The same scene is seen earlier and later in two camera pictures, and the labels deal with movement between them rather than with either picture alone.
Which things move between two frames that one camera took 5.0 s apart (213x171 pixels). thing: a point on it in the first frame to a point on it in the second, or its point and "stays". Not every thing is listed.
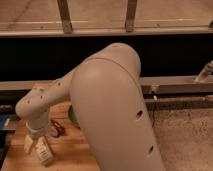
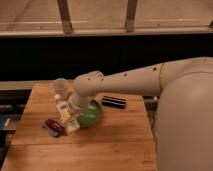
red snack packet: (57, 126) stays
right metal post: (130, 15) stays
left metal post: (65, 17) stays
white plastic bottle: (43, 150) to (67, 116)
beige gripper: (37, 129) to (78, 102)
